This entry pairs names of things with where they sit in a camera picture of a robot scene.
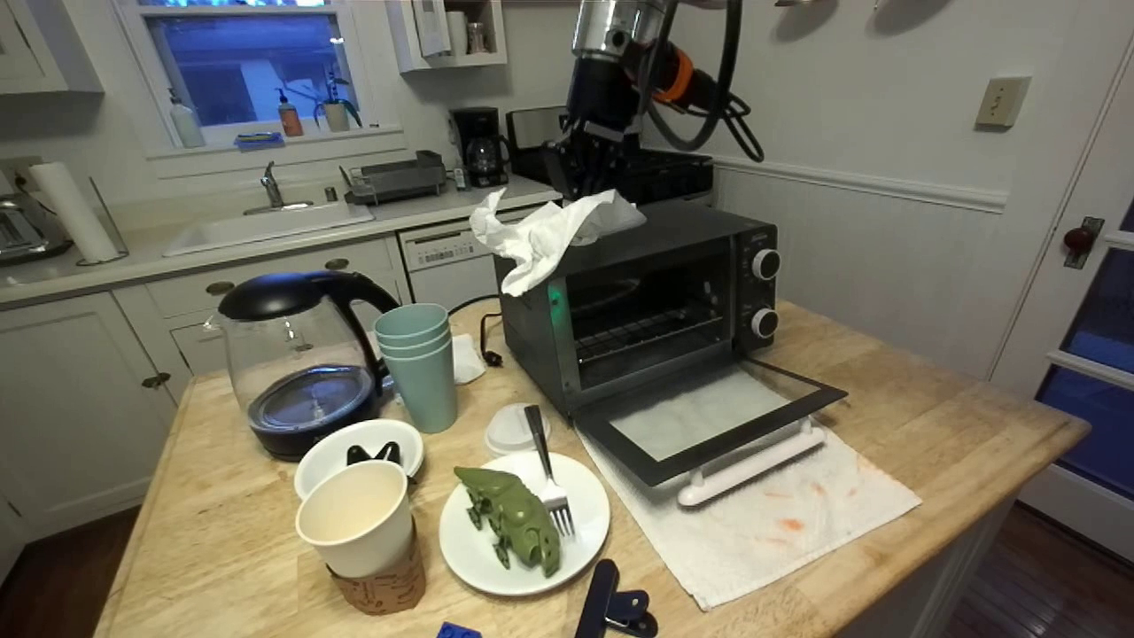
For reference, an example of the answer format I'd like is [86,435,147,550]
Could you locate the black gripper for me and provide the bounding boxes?
[547,116,652,206]

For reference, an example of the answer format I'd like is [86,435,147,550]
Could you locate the white towel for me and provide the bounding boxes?
[468,183,649,303]

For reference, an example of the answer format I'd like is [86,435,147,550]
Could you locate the paper towel roll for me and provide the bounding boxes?
[25,159,134,268]

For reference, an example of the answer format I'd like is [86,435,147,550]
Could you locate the steel kitchen stove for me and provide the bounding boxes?
[502,102,716,213]

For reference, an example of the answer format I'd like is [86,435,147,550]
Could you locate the black coffee maker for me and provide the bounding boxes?
[448,102,514,191]

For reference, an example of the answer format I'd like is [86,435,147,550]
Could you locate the black toaster oven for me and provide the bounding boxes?
[496,201,852,515]

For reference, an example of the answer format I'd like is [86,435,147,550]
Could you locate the white dishwasher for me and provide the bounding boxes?
[396,201,559,316]

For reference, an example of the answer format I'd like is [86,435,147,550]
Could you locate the grey dish rack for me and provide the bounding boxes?
[338,148,455,208]

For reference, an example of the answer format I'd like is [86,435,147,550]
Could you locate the small white object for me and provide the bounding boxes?
[449,331,489,385]

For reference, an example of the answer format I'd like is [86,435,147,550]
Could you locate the smaller black oven knob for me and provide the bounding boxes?
[745,306,783,345]

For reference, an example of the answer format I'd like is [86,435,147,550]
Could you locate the teal plastic cup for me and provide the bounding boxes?
[379,341,460,435]
[371,303,455,335]
[376,322,455,356]

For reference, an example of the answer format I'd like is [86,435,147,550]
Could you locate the small white round lid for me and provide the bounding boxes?
[481,400,548,456]

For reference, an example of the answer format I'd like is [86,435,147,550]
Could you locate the orange soap bottle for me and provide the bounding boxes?
[273,88,310,143]

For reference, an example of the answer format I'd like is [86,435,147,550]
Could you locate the metal sink faucet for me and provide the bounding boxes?
[258,159,292,213]

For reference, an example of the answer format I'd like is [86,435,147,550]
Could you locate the white kitchen sink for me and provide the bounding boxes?
[164,200,376,260]

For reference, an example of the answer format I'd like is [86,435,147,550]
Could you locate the green toy crocodile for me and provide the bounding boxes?
[449,466,566,582]

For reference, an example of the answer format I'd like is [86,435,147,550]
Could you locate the blue sponge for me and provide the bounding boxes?
[230,127,286,155]

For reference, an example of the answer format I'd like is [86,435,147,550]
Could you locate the black clip in bowl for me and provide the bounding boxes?
[343,441,404,468]

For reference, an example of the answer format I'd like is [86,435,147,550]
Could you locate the glass electric kettle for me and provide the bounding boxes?
[214,268,402,466]

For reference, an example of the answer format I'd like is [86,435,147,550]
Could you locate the kitchen window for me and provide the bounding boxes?
[112,0,402,155]

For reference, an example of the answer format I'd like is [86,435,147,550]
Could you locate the white bowl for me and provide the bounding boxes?
[292,420,426,505]

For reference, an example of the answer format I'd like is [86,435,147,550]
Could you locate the stained white cloth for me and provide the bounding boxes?
[578,424,924,615]

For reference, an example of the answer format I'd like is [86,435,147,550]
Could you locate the white plate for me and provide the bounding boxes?
[435,450,612,602]

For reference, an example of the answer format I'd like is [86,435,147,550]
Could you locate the cream paper cup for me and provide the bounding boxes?
[292,456,418,582]

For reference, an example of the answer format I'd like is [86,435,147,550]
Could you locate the black and blue clip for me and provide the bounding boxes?
[571,556,664,638]

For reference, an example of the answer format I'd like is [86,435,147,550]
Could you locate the cork cup holder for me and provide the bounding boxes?
[325,518,428,619]

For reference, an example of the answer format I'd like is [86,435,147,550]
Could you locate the dark door knob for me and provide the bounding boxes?
[1060,213,1109,268]

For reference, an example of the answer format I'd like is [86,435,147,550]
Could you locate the white glazed door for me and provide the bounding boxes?
[990,66,1134,563]

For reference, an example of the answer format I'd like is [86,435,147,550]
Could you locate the white base cabinets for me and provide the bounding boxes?
[0,230,415,545]

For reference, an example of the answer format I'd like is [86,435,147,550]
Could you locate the silver toaster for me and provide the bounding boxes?
[0,169,77,268]

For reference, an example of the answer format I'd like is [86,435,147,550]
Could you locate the black cable with orange sleeve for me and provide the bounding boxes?
[643,0,769,166]

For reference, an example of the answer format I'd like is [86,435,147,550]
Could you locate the black power cable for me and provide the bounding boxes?
[448,292,507,372]

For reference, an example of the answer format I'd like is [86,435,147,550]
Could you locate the white wall shelf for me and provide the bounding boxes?
[388,0,510,79]

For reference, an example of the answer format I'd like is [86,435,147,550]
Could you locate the metal fork black handle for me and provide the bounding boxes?
[520,404,578,540]

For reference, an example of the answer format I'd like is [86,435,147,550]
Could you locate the white wall cabinet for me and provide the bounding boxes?
[0,0,106,98]

